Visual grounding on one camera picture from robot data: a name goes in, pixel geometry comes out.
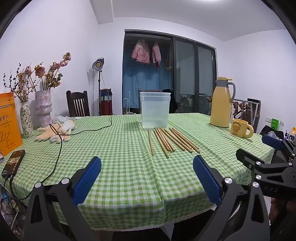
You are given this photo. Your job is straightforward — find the wooden chopstick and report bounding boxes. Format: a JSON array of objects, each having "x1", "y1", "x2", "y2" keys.
[
  {"x1": 148, "y1": 130, "x2": 154, "y2": 156},
  {"x1": 159, "y1": 128, "x2": 175, "y2": 152},
  {"x1": 154, "y1": 130, "x2": 169, "y2": 159},
  {"x1": 172, "y1": 127, "x2": 201, "y2": 154},
  {"x1": 156, "y1": 128, "x2": 173, "y2": 152},
  {"x1": 161, "y1": 128, "x2": 186, "y2": 151},
  {"x1": 164, "y1": 129, "x2": 193, "y2": 153},
  {"x1": 169, "y1": 127, "x2": 197, "y2": 151}
]

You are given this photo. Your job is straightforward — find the right hand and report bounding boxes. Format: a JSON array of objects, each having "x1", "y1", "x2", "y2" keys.
[{"x1": 268, "y1": 198, "x2": 296, "y2": 222}]

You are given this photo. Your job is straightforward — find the green box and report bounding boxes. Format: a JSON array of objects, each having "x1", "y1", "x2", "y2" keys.
[{"x1": 270, "y1": 118, "x2": 279, "y2": 131}]

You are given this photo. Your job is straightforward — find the yellow bear mug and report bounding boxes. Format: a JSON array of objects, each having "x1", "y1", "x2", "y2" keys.
[{"x1": 230, "y1": 118, "x2": 254, "y2": 138}]

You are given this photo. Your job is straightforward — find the black smartphone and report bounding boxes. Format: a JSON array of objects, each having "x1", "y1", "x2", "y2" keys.
[{"x1": 1, "y1": 150, "x2": 25, "y2": 180}]

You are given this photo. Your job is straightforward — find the yellow thermos jug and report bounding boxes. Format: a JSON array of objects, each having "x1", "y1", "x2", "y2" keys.
[{"x1": 210, "y1": 77, "x2": 236, "y2": 128}]

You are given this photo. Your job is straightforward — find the beige knit glove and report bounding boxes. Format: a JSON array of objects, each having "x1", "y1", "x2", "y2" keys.
[{"x1": 35, "y1": 122, "x2": 62, "y2": 142}]

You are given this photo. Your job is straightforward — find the floral slim vase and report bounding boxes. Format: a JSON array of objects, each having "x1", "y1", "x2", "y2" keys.
[{"x1": 20, "y1": 102, "x2": 33, "y2": 138}]

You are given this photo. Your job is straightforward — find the white knit glove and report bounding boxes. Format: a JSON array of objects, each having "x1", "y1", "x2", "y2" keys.
[{"x1": 49, "y1": 120, "x2": 76, "y2": 143}]

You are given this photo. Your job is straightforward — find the green checkered tablecloth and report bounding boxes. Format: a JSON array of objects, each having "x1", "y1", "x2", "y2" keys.
[{"x1": 0, "y1": 112, "x2": 275, "y2": 230}]

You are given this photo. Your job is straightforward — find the pink textured vase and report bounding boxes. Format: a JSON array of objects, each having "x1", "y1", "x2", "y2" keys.
[{"x1": 35, "y1": 90, "x2": 52, "y2": 128}]

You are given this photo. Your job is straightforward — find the clear plastic container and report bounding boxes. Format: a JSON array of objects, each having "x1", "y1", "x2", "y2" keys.
[{"x1": 139, "y1": 91, "x2": 171, "y2": 129}]

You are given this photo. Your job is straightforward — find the dark wooden chair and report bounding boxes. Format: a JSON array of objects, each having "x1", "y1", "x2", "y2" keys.
[
  {"x1": 66, "y1": 90, "x2": 90, "y2": 117},
  {"x1": 138, "y1": 88, "x2": 163, "y2": 94}
]

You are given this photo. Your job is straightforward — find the dark wooden chair far side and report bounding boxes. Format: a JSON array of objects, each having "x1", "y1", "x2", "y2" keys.
[{"x1": 138, "y1": 88, "x2": 163, "y2": 94}]

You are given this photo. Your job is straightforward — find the dried twig bouquet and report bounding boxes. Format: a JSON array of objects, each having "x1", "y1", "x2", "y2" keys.
[{"x1": 3, "y1": 63, "x2": 36, "y2": 102}]

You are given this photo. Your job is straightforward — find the dried rose bouquet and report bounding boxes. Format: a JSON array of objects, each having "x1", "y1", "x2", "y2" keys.
[{"x1": 23, "y1": 52, "x2": 71, "y2": 92}]

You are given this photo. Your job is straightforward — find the dark sliding glass door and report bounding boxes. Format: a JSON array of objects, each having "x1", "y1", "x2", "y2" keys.
[{"x1": 122, "y1": 30, "x2": 217, "y2": 114}]

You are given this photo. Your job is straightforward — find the pink hanging garment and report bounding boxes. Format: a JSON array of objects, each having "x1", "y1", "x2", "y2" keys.
[{"x1": 152, "y1": 42, "x2": 162, "y2": 69}]

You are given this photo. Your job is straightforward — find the blue curtain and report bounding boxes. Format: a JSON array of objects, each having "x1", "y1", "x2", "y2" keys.
[{"x1": 122, "y1": 56, "x2": 172, "y2": 108}]

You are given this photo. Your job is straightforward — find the pink jacket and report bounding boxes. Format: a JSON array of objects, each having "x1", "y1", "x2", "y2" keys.
[{"x1": 132, "y1": 40, "x2": 150, "y2": 64}]

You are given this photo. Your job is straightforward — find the studio lamp on stand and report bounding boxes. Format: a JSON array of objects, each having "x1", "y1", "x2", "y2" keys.
[{"x1": 92, "y1": 57, "x2": 104, "y2": 115}]

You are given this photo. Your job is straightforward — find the black charging cable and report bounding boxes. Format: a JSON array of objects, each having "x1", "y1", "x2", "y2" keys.
[{"x1": 0, "y1": 114, "x2": 113, "y2": 216}]

